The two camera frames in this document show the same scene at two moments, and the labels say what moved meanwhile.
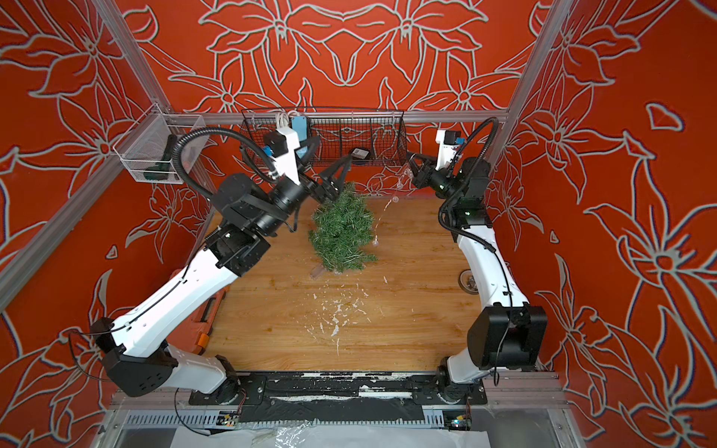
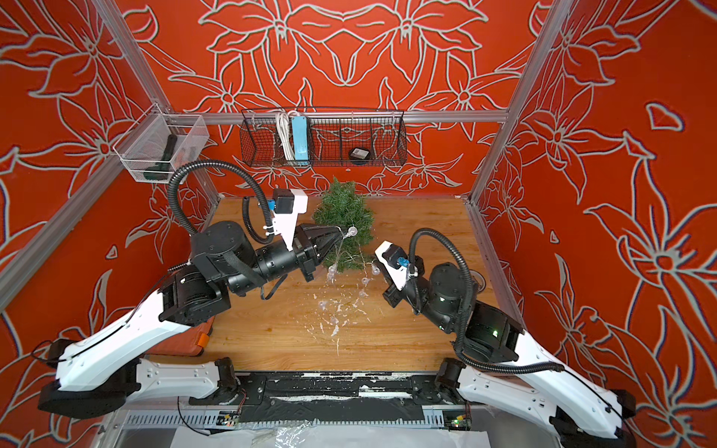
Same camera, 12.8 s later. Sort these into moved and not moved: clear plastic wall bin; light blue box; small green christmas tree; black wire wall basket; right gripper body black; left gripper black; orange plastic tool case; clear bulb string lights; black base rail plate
Moved: clear bulb string lights; left gripper black; right gripper body black
Not moved: small green christmas tree; clear plastic wall bin; black wire wall basket; black base rail plate; orange plastic tool case; light blue box
